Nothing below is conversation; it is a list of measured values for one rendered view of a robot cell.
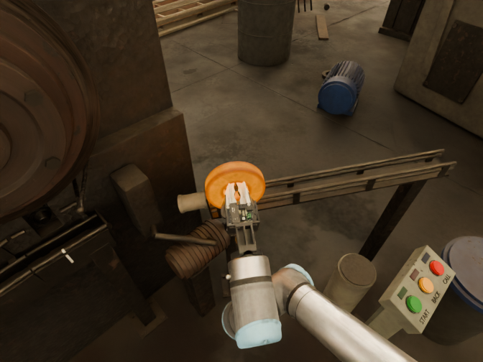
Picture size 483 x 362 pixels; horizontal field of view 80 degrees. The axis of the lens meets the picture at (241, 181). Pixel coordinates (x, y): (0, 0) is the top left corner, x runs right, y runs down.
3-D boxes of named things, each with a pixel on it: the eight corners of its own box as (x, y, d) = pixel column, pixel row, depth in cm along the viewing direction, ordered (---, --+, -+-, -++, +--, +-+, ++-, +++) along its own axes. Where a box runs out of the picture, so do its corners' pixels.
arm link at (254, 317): (231, 350, 59) (242, 353, 50) (224, 286, 64) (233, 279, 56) (274, 342, 61) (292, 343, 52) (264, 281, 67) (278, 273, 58)
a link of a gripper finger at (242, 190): (246, 166, 70) (253, 200, 66) (246, 177, 75) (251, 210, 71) (234, 167, 69) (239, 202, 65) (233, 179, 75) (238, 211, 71)
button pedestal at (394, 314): (328, 350, 122) (379, 291, 77) (358, 309, 133) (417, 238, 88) (361, 382, 114) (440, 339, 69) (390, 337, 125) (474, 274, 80)
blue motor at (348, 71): (311, 115, 242) (320, 76, 217) (329, 85, 277) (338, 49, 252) (348, 125, 233) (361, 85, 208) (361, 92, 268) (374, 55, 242)
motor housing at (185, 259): (182, 304, 135) (158, 245, 96) (218, 274, 145) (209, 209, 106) (199, 325, 129) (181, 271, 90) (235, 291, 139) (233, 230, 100)
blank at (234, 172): (198, 168, 71) (198, 177, 68) (259, 154, 71) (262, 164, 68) (212, 206, 82) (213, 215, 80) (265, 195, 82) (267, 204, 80)
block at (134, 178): (129, 220, 100) (106, 172, 82) (149, 207, 104) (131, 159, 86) (145, 240, 95) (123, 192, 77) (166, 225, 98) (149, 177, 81)
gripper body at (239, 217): (256, 197, 64) (267, 250, 59) (254, 210, 72) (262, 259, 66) (223, 201, 63) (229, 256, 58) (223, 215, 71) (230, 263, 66)
